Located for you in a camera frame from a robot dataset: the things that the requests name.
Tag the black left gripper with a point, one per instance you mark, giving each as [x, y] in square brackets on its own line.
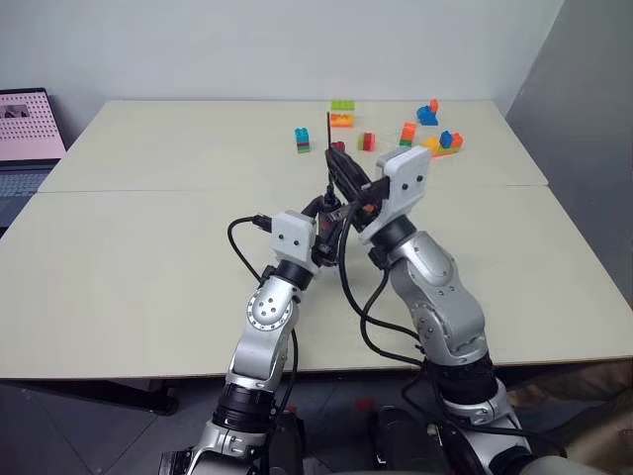
[326, 255]

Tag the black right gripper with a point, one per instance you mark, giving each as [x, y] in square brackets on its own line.
[375, 200]

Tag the thin dark metal bit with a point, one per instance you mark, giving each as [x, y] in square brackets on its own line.
[329, 133]

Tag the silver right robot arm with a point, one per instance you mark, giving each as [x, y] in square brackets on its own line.
[440, 297]

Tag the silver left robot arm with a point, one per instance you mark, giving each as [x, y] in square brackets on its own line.
[267, 316]

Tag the small red toy brick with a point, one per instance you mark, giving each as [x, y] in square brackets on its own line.
[339, 145]

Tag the red green toy brick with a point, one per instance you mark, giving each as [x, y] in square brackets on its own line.
[366, 142]

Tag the orange yellow toy brick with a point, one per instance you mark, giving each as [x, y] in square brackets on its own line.
[342, 120]

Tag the cyan red green brick stack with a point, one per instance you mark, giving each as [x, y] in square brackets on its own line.
[302, 141]

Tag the orange green brick stack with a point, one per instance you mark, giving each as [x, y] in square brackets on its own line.
[408, 133]

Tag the blue block with orange top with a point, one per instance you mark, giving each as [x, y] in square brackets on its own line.
[426, 117]

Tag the yellow blue orange block cluster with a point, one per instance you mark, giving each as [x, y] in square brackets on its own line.
[447, 151]

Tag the blue round-top toy brick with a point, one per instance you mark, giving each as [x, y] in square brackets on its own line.
[446, 139]

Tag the small orange toy brick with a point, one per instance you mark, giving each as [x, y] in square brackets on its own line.
[434, 104]

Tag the laptop with pink screen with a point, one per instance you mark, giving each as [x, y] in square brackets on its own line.
[25, 133]

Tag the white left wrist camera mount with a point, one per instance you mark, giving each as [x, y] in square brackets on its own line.
[293, 237]

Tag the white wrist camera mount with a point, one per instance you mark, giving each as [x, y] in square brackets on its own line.
[408, 173]
[293, 237]

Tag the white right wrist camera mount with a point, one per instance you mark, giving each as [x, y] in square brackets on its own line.
[408, 173]

